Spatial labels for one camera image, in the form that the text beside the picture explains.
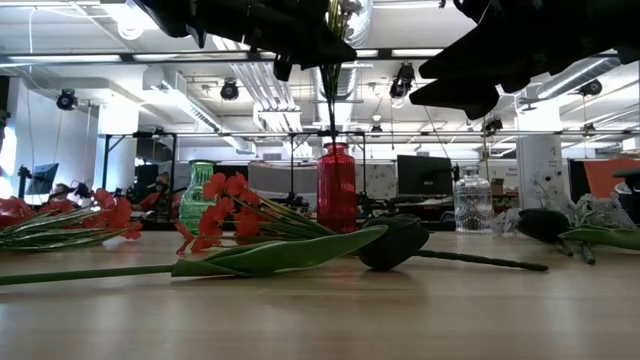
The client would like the green glass vase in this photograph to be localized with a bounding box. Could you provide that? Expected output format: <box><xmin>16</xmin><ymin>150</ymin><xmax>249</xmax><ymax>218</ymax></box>
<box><xmin>178</xmin><ymin>159</ymin><xmax>217</xmax><ymax>235</ymax></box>

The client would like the person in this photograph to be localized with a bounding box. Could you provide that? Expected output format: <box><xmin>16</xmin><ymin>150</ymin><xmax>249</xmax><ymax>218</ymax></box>
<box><xmin>130</xmin><ymin>172</ymin><xmax>182</xmax><ymax>222</ymax></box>

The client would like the black aluminium table frame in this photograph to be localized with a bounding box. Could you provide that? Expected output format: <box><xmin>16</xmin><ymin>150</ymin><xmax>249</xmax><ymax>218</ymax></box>
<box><xmin>134</xmin><ymin>217</ymin><xmax>459</xmax><ymax>234</ymax></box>

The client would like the white column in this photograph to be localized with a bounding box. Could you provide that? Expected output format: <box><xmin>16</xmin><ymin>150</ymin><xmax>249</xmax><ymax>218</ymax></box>
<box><xmin>516</xmin><ymin>134</ymin><xmax>567</xmax><ymax>211</ymax></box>

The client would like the black office chair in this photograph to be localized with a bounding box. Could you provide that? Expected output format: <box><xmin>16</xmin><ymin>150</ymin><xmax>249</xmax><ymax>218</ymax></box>
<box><xmin>612</xmin><ymin>168</ymin><xmax>640</xmax><ymax>216</ymax></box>

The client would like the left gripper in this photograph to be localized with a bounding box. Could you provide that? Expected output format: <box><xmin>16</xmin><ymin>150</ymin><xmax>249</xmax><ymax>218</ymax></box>
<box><xmin>189</xmin><ymin>0</ymin><xmax>359</xmax><ymax>83</ymax></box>

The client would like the black metal rack frame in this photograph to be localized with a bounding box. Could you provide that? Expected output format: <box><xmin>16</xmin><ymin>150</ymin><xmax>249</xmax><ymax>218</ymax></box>
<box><xmin>101</xmin><ymin>131</ymin><xmax>178</xmax><ymax>194</ymax></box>

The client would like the clear glass vase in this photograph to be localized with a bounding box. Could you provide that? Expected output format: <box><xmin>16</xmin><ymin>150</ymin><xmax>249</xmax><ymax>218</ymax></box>
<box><xmin>453</xmin><ymin>165</ymin><xmax>494</xmax><ymax>234</ymax></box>

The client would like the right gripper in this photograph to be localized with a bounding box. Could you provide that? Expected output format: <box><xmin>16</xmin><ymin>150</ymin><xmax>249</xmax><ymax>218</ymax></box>
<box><xmin>408</xmin><ymin>0</ymin><xmax>576</xmax><ymax>120</ymax></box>

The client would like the black computer monitor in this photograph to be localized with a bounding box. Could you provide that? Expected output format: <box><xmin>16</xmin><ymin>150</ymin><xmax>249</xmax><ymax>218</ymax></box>
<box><xmin>397</xmin><ymin>154</ymin><xmax>454</xmax><ymax>197</ymax></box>

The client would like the red glass vase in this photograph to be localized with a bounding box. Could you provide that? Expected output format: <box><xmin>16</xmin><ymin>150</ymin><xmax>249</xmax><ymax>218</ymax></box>
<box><xmin>316</xmin><ymin>142</ymin><xmax>358</xmax><ymax>235</ymax></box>

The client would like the red artificial flower bunch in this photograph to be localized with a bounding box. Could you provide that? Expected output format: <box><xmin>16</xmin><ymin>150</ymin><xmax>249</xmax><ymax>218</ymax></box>
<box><xmin>173</xmin><ymin>171</ymin><xmax>550</xmax><ymax>274</ymax></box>
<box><xmin>0</xmin><ymin>196</ymin><xmax>129</xmax><ymax>254</ymax></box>
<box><xmin>0</xmin><ymin>187</ymin><xmax>145</xmax><ymax>242</ymax></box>

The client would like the black artificial tulip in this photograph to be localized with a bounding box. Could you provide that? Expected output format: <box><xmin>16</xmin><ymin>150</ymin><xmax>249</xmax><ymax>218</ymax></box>
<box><xmin>0</xmin><ymin>213</ymin><xmax>431</xmax><ymax>288</ymax></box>
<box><xmin>516</xmin><ymin>207</ymin><xmax>640</xmax><ymax>254</ymax></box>

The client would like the small monitor on arm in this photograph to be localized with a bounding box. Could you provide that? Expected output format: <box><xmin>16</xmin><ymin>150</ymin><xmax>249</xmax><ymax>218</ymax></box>
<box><xmin>25</xmin><ymin>162</ymin><xmax>60</xmax><ymax>197</ymax></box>

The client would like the orange partition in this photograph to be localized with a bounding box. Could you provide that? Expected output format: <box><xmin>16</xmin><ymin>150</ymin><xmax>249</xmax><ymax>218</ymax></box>
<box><xmin>583</xmin><ymin>158</ymin><xmax>640</xmax><ymax>199</ymax></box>

